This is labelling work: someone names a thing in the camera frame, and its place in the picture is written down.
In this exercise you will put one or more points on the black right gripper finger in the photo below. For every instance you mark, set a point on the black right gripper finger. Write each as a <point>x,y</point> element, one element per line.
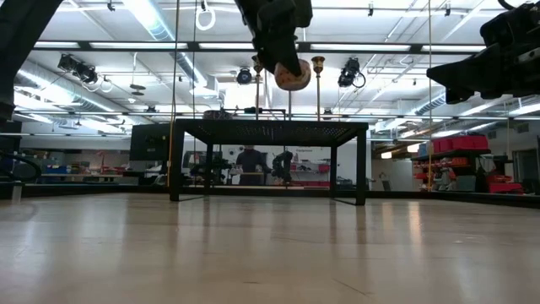
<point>476,69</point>
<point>472,93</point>

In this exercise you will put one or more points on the small black robot arm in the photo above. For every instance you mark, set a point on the small black robot arm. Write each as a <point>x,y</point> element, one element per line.
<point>282,166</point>

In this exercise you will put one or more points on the metal rack with red bins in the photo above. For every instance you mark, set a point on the metal rack with red bins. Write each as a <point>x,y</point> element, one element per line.
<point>460,143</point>

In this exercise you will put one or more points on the person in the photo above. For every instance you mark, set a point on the person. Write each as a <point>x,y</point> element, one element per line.
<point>251,166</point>

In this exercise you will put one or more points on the tall gold candlestick holder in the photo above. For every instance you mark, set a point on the tall gold candlestick holder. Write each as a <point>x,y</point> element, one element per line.
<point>318,63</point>
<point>257,97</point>

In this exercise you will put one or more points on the black perforated metal shelf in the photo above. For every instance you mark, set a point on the black perforated metal shelf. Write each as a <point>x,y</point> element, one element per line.
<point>270,131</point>

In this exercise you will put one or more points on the black aluminium table frame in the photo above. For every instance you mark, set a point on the black aluminium table frame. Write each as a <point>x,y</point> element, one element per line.
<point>464,197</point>

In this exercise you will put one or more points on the black monitor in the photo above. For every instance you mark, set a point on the black monitor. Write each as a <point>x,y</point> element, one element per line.
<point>149,141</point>

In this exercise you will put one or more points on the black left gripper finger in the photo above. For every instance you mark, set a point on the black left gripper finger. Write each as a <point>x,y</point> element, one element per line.
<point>282,52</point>

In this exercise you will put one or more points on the black hanging camera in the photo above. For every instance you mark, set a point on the black hanging camera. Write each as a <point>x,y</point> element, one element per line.
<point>244,77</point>
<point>350,72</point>
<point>80,69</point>

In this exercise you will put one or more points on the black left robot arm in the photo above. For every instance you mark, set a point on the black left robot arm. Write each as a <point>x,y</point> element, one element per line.
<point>21,34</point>

